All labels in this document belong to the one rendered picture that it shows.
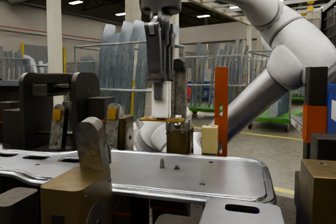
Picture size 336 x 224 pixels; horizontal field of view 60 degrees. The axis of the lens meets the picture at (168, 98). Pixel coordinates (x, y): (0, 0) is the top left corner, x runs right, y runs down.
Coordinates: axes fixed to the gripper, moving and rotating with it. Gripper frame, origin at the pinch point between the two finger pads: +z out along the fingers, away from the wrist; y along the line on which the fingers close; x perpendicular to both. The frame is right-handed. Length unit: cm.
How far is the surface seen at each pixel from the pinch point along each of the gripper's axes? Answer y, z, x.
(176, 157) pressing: -7.8, 13.4, 1.3
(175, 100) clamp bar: -14.7, 1.4, -0.7
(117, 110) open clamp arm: -15.2, 4.3, -16.4
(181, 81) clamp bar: -15.5, -3.2, 0.5
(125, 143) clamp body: -16.4, 13.2, -14.6
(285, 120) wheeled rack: -599, 87, 97
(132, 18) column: -743, -173, -304
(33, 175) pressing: 10.2, 13.6, -21.3
